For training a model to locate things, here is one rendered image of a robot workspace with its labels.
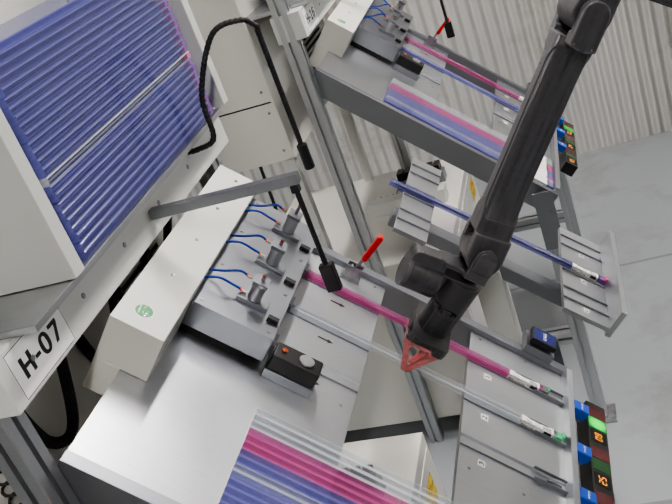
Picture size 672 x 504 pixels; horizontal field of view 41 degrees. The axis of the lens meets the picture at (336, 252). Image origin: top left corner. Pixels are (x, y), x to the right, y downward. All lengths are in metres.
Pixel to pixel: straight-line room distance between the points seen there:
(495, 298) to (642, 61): 2.52
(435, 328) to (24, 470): 0.66
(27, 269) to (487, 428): 0.78
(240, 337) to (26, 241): 0.38
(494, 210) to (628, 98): 3.06
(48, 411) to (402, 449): 0.79
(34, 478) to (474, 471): 0.66
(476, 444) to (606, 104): 3.07
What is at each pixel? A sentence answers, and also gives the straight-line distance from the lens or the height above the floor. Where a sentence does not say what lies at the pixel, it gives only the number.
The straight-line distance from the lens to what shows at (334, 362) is 1.43.
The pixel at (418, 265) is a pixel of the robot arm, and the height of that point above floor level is 1.13.
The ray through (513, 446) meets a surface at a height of 0.79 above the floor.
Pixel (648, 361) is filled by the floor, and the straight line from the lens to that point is 2.94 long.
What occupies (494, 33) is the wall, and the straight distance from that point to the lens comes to 4.21.
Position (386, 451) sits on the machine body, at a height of 0.62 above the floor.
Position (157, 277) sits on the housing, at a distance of 1.30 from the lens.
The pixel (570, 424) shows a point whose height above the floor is 0.73.
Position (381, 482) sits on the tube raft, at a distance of 1.28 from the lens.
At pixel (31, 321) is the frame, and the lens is 1.03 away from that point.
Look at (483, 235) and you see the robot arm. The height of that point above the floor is 1.15.
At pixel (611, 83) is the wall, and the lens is 4.33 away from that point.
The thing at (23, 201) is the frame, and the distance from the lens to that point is 1.06.
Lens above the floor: 1.75
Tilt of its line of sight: 25 degrees down
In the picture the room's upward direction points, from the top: 21 degrees counter-clockwise
